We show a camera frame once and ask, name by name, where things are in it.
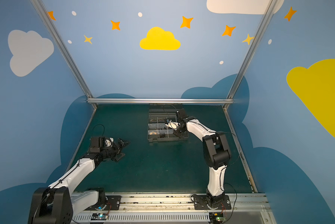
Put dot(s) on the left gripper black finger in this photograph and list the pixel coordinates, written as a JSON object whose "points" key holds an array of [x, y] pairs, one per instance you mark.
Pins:
{"points": [[123, 143], [118, 157]]}

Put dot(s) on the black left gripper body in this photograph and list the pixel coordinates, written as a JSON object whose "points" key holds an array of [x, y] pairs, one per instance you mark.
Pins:
{"points": [[117, 150]]}

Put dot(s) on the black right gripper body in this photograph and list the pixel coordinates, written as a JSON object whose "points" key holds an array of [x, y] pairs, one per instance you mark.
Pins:
{"points": [[177, 131]]}

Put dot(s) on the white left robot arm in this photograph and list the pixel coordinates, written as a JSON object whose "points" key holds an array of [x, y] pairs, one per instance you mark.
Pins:
{"points": [[55, 203]]}

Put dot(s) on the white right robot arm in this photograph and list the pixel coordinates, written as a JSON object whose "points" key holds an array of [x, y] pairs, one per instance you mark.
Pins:
{"points": [[216, 151]]}

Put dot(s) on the clear plastic organizer box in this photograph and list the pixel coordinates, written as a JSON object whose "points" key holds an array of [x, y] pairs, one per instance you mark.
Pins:
{"points": [[162, 120]]}

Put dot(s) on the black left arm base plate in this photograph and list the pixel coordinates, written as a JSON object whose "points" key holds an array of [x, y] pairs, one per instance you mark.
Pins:
{"points": [[110, 203]]}

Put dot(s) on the aluminium frame rail back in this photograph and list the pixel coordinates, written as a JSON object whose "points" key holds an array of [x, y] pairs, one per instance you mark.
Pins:
{"points": [[157, 101]]}

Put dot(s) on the aluminium frame post right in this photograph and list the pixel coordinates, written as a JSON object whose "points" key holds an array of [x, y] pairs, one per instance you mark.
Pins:
{"points": [[261, 29]]}

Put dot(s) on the aluminium frame post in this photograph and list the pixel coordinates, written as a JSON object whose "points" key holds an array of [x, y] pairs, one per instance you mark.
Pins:
{"points": [[261, 29], [49, 24]]}

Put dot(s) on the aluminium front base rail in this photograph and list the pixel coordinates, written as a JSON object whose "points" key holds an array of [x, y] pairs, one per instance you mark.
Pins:
{"points": [[171, 208]]}

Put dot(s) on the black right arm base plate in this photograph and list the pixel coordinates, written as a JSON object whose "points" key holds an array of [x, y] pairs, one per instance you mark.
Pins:
{"points": [[206, 202]]}

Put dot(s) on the aluminium frame post left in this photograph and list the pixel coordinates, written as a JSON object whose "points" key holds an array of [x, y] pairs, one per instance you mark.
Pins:
{"points": [[49, 24]]}

